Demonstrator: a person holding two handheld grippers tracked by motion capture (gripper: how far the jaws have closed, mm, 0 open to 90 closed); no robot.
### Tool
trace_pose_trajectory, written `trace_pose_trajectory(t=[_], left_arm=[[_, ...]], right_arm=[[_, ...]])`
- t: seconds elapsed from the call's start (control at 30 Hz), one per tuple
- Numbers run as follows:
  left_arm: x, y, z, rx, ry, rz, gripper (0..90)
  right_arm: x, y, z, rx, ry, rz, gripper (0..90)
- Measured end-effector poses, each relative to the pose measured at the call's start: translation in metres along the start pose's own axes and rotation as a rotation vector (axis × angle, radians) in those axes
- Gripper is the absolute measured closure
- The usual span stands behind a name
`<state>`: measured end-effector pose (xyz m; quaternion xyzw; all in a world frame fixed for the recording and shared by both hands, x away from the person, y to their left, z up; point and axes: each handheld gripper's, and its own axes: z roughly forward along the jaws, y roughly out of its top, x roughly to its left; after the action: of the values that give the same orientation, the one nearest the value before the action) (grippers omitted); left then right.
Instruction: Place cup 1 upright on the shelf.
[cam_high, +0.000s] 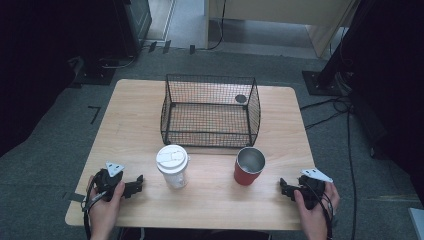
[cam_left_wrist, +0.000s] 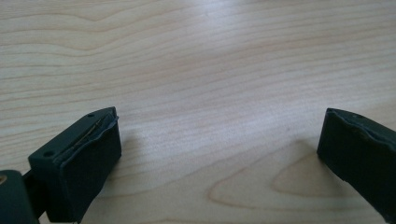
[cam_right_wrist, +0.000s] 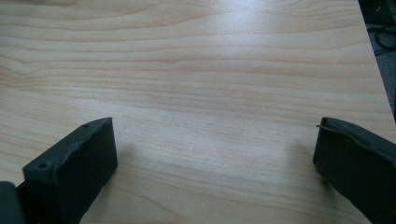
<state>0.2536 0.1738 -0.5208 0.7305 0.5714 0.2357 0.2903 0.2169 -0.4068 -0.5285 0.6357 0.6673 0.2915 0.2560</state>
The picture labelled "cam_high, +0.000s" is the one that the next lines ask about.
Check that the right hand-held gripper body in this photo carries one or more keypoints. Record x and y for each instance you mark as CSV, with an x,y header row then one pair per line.
x,y
311,190

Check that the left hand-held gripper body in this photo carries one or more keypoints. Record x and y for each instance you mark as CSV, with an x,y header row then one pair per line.
x,y
108,181

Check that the black square base plate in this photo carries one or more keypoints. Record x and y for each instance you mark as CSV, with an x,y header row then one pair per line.
x,y
316,83

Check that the black stand base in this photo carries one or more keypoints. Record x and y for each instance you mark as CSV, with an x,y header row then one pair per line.
x,y
95,71

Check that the white paper cup with lid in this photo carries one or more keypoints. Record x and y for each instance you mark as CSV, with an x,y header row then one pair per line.
x,y
172,166

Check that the white flat object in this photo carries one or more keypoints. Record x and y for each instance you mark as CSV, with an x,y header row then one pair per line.
x,y
418,223

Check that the person's right hand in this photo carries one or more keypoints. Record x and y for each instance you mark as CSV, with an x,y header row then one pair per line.
x,y
315,216

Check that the black floor tape piece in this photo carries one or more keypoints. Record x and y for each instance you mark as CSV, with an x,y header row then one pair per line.
x,y
192,49
152,46
166,46

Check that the beige wooden cabinet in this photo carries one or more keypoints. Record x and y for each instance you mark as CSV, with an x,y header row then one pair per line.
x,y
283,13

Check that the red cup with steel interior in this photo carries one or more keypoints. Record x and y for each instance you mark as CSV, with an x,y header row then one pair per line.
x,y
248,170

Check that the dark curtain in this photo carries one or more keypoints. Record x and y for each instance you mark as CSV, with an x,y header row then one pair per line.
x,y
40,60
393,83

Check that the black cabinet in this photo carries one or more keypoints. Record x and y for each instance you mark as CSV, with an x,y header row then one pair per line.
x,y
136,23

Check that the person's left hand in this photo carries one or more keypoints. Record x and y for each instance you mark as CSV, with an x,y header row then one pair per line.
x,y
103,213

